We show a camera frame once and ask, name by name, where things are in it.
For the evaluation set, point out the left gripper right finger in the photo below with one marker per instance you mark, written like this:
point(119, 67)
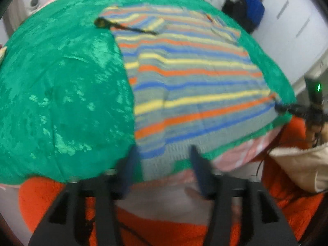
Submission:
point(244, 202)

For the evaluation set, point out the small white fan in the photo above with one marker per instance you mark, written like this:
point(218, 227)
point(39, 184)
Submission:
point(34, 5)

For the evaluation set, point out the orange fleece trousers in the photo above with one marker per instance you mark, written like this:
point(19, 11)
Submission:
point(36, 195)

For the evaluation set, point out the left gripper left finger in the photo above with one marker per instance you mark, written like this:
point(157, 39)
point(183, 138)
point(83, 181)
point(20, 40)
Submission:
point(88, 205)

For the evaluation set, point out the black jacket on chair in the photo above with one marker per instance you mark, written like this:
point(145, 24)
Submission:
point(238, 11)

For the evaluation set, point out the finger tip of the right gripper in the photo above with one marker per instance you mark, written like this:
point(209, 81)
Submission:
point(286, 108)

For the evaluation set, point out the blue garment on chair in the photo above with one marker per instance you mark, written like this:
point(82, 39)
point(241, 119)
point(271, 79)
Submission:
point(254, 11)

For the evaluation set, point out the right hand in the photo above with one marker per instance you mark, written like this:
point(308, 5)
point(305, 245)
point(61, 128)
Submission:
point(316, 134)

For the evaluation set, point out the striped knit sweater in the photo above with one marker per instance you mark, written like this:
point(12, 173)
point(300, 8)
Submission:
point(193, 84)

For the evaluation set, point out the green satin bedspread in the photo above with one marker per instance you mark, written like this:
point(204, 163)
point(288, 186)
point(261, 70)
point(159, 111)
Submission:
point(59, 94)

